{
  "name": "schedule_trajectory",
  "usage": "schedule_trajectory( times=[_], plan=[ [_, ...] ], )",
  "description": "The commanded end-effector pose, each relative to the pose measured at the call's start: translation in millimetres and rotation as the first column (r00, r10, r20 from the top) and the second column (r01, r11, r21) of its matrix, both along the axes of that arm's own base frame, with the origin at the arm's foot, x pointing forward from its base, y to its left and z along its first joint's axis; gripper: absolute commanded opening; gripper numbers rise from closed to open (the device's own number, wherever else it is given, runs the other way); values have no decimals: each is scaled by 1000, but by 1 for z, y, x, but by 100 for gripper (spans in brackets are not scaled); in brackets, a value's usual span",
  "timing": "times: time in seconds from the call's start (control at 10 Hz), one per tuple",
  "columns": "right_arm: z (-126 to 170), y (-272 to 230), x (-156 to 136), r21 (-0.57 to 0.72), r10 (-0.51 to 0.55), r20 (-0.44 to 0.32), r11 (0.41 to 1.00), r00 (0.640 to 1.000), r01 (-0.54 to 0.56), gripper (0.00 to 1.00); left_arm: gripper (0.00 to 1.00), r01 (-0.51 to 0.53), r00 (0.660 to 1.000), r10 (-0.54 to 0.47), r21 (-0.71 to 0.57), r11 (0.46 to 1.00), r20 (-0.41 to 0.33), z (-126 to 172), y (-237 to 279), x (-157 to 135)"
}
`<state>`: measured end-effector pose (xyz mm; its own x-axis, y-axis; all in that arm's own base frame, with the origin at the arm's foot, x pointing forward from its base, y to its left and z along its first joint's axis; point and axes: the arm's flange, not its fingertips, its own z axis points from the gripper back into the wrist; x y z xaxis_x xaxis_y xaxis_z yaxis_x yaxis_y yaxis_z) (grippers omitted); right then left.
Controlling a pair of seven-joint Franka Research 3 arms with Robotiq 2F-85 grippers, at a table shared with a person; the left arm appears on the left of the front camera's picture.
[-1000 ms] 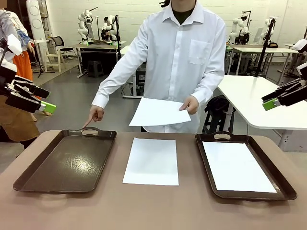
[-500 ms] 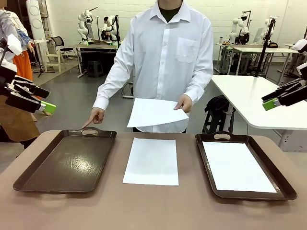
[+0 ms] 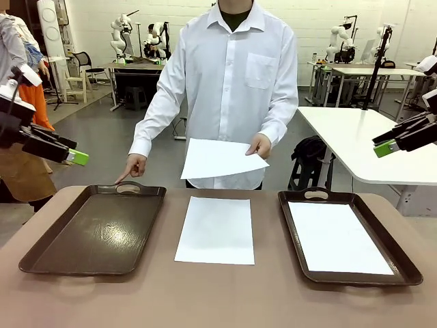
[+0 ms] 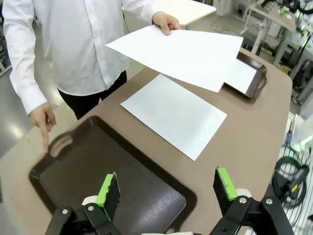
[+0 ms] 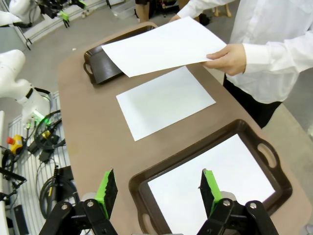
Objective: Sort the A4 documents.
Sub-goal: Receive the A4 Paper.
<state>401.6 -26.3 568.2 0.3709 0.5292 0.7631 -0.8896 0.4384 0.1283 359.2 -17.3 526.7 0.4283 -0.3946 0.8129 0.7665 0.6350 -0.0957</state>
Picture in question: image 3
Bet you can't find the white folding chair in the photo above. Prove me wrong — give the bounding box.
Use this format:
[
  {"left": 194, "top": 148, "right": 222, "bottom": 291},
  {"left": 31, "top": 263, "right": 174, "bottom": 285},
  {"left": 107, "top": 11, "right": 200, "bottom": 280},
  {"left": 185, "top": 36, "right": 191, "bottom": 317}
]
[{"left": 64, "top": 66, "right": 98, "bottom": 103}]

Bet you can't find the black backpack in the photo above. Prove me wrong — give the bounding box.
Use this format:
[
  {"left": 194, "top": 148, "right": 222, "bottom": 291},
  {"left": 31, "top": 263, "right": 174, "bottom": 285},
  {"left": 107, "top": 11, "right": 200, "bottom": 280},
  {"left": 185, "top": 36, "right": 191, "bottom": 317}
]
[{"left": 291, "top": 135, "right": 329, "bottom": 164}]

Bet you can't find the person's left hand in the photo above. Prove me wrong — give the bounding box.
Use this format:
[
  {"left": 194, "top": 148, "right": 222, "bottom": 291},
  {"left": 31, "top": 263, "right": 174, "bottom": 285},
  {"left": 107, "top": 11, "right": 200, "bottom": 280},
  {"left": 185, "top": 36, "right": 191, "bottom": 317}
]
[{"left": 244, "top": 133, "right": 273, "bottom": 161}]

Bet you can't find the person in white shirt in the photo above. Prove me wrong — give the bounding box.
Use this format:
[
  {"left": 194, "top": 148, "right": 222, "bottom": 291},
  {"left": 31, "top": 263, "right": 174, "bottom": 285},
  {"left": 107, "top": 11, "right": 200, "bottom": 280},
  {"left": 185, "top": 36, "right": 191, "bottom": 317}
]
[{"left": 128, "top": 0, "right": 300, "bottom": 191}]

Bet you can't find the mannequin with orange shorts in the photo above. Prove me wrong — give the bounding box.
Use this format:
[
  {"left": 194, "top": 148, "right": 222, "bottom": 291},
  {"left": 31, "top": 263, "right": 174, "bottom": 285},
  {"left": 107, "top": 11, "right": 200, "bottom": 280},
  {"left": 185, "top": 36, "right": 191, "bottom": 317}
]
[{"left": 15, "top": 15, "right": 57, "bottom": 175}]

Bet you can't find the large white table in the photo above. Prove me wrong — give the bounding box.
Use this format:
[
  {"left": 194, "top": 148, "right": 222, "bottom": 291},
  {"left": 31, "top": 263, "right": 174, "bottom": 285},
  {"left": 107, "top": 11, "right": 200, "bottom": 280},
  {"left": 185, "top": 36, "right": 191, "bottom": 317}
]
[{"left": 296, "top": 106, "right": 437, "bottom": 217}]

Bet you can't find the dark brown plastic tray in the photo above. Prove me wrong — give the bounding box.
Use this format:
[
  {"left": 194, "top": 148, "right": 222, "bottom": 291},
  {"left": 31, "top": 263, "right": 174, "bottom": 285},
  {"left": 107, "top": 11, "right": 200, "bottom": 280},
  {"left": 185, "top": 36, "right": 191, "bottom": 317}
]
[
  {"left": 18, "top": 180, "right": 167, "bottom": 277},
  {"left": 277, "top": 187, "right": 424, "bottom": 287}
]

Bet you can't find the black background stool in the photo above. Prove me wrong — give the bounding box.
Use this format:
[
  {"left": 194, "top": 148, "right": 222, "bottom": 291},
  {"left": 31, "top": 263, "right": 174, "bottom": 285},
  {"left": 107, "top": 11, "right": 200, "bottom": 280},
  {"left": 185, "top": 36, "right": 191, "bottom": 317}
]
[{"left": 124, "top": 86, "right": 148, "bottom": 111}]

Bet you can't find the dark background work table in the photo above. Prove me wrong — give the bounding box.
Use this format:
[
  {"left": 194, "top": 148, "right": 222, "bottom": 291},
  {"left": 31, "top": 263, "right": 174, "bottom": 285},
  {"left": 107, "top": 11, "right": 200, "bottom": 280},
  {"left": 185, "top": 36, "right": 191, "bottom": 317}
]
[{"left": 108, "top": 61, "right": 167, "bottom": 112}]

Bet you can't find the person's left forearm white sleeve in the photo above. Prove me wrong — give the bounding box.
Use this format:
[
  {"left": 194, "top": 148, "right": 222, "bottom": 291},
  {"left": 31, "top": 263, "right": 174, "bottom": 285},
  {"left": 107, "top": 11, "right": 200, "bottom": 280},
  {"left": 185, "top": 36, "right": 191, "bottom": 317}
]
[{"left": 258, "top": 92, "right": 300, "bottom": 152}]

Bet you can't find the person's right forearm white sleeve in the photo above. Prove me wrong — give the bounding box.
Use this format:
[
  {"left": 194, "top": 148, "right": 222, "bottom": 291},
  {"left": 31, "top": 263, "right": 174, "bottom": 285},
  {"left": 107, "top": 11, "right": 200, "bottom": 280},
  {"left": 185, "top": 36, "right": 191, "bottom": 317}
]
[{"left": 128, "top": 102, "right": 171, "bottom": 160}]

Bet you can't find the black tripod stand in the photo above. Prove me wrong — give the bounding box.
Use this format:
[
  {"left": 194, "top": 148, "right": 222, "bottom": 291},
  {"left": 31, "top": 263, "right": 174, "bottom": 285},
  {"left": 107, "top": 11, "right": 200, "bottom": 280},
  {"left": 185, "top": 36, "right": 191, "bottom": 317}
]
[{"left": 361, "top": 27, "right": 393, "bottom": 111}]

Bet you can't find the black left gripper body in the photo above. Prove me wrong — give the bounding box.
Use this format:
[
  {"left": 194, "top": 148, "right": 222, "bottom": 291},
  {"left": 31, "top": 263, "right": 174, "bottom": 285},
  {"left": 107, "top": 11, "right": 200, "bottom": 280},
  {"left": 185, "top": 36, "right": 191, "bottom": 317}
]
[{"left": 0, "top": 111, "right": 36, "bottom": 149}]

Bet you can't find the black plastic stool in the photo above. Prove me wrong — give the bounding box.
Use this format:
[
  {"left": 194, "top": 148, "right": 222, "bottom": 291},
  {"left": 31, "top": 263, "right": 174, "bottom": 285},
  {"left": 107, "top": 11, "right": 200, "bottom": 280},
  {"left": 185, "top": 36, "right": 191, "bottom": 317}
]
[{"left": 288, "top": 157, "right": 334, "bottom": 192}]

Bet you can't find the white background desk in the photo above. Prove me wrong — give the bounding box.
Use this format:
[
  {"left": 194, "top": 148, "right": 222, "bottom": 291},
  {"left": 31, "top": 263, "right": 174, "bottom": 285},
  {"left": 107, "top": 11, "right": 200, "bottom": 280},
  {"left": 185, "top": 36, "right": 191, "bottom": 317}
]
[
  {"left": 330, "top": 67, "right": 426, "bottom": 120},
  {"left": 306, "top": 60, "right": 337, "bottom": 105}
]

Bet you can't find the person's right hand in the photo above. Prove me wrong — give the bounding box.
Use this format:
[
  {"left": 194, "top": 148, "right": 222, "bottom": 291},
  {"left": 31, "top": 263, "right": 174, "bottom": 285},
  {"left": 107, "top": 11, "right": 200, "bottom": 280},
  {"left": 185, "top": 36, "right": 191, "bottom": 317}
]
[{"left": 113, "top": 154, "right": 149, "bottom": 186}]

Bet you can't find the white tower air conditioner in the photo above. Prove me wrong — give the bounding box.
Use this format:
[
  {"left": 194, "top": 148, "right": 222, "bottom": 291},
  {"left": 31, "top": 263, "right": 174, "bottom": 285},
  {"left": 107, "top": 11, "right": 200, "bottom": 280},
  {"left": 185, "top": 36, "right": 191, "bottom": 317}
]
[{"left": 36, "top": 0, "right": 66, "bottom": 59}]

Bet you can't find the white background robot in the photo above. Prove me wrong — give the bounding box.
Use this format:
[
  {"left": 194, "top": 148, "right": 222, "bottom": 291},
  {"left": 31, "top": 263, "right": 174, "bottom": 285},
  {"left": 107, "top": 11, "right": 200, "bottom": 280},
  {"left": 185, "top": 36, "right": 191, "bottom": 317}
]
[
  {"left": 373, "top": 23, "right": 393, "bottom": 59},
  {"left": 142, "top": 22, "right": 171, "bottom": 61},
  {"left": 110, "top": 12, "right": 136, "bottom": 65},
  {"left": 326, "top": 15, "right": 358, "bottom": 64}
]

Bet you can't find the black office chair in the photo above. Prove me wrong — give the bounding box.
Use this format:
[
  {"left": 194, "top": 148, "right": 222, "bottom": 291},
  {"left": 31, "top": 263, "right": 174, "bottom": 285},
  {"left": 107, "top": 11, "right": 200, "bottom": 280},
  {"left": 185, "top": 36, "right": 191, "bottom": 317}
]
[{"left": 72, "top": 51, "right": 95, "bottom": 81}]

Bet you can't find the black microphone stand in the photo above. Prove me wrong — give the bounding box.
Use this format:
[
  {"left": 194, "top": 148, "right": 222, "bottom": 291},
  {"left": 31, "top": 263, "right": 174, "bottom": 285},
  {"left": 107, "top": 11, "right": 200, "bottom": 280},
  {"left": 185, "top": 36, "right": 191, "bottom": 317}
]
[{"left": 46, "top": 56, "right": 79, "bottom": 112}]

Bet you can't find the white A4 paper sheet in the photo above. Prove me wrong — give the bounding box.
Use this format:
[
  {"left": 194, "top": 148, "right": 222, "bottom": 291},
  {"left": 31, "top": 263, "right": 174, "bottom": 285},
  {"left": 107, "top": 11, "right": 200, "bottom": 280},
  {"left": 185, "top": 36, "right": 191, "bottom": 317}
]
[
  {"left": 173, "top": 195, "right": 256, "bottom": 267},
  {"left": 180, "top": 137, "right": 270, "bottom": 181},
  {"left": 287, "top": 201, "right": 396, "bottom": 276}
]

